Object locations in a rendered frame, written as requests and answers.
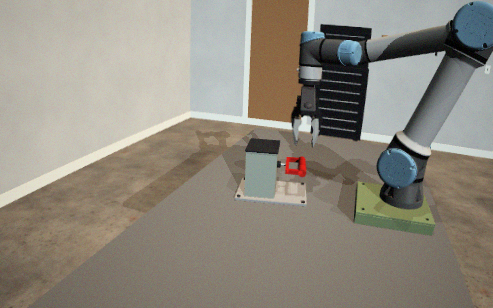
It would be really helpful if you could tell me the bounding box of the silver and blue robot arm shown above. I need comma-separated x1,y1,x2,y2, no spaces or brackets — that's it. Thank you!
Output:
297,1,493,210

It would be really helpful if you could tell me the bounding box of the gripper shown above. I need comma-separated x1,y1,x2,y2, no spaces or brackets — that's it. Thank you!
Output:
291,79,323,148

